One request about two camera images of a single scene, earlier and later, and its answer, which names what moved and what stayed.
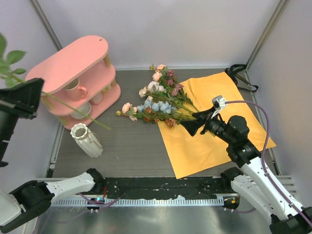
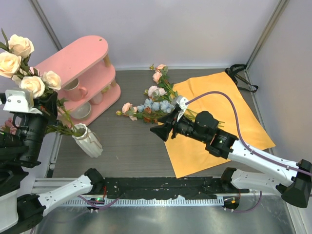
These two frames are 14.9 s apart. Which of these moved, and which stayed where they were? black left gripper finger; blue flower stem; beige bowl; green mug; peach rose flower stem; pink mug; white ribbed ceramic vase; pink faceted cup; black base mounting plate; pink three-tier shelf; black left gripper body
Moved: black left gripper finger; black left gripper body; peach rose flower stem
Stayed: pink mug; blue flower stem; beige bowl; black base mounting plate; pink three-tier shelf; white ribbed ceramic vase; pink faceted cup; green mug
